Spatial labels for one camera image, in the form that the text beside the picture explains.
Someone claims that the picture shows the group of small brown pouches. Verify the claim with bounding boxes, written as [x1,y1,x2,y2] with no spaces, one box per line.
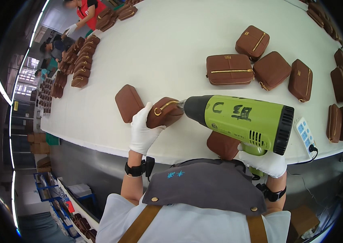
[37,77,54,116]

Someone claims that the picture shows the person's body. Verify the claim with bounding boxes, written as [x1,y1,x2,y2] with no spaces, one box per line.
[95,158,292,243]

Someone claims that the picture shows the blue metal shelf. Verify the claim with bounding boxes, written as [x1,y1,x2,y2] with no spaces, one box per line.
[33,171,97,243]

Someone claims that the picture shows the green crate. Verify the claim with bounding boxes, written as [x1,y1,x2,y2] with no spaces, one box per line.
[45,132,60,146]

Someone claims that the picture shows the cardboard carton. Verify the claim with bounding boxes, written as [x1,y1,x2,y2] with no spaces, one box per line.
[286,205,321,243]

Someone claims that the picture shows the white power strip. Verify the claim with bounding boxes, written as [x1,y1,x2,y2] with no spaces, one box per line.
[293,117,318,159]

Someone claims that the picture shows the person's left hand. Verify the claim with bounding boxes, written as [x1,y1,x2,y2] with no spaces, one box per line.
[129,102,167,156]

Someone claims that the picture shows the green heat gun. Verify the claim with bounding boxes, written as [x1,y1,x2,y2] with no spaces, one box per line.
[177,94,295,178]

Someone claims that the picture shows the stack of brown bags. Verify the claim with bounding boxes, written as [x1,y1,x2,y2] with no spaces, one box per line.
[306,1,343,42]
[95,0,138,33]

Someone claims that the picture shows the black wrist band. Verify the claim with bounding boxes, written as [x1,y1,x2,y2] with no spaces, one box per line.
[255,183,287,203]
[124,156,156,178]

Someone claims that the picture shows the brown zip bag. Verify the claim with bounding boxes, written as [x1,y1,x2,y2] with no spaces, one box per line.
[206,131,241,161]
[252,51,292,92]
[146,97,185,129]
[114,84,145,124]
[288,59,313,103]
[235,25,271,62]
[206,54,255,86]

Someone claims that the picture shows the stack of cardboard cartons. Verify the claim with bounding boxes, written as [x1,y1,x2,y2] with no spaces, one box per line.
[27,132,51,154]

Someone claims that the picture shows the black power cable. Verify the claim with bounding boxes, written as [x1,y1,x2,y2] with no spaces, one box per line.
[293,145,319,165]

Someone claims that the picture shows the person's right hand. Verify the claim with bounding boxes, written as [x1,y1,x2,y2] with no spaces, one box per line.
[237,143,287,179]

